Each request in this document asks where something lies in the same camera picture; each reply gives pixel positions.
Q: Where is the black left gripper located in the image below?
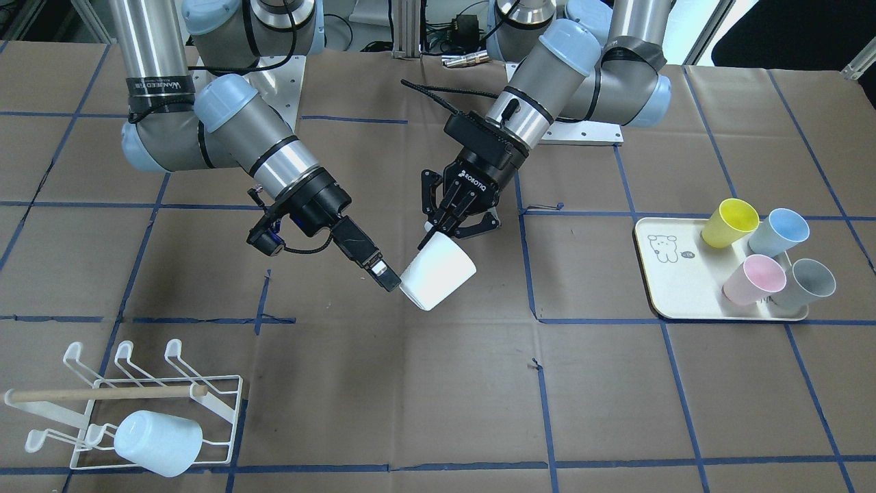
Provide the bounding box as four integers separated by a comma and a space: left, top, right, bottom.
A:
417, 121, 523, 251

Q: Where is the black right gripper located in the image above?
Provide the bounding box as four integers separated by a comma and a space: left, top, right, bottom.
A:
263, 170, 401, 292

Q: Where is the pale green plastic cup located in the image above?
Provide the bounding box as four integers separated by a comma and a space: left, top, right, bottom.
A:
400, 233, 476, 311

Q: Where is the light blue plastic cup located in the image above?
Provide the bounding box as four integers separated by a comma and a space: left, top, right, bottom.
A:
114, 411, 203, 477

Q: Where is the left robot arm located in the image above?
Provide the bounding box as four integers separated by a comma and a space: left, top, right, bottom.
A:
415, 1, 671, 240

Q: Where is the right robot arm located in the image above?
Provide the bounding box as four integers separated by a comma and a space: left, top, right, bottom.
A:
110, 1, 400, 291

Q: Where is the yellow plastic cup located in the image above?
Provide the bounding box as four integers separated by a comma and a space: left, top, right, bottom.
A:
701, 199, 760, 249

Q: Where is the pink plastic cup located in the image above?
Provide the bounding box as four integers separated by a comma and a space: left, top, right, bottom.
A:
722, 255, 786, 305

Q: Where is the grey plastic cup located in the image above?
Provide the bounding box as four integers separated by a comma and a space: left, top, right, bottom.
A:
771, 258, 836, 309

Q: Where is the cream serving tray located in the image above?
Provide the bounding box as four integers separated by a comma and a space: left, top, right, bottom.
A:
634, 216, 808, 323

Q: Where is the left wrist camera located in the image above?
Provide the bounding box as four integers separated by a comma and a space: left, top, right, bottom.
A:
443, 110, 529, 170

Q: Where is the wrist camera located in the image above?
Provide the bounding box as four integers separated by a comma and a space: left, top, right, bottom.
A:
246, 216, 287, 257
443, 110, 529, 170

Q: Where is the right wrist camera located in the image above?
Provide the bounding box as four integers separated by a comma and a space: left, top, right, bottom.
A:
246, 216, 287, 257

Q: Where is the aluminium frame post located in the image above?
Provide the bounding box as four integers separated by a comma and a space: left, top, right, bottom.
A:
389, 0, 425, 59

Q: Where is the white wire cup rack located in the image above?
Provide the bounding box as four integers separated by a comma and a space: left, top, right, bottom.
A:
3, 339, 244, 473

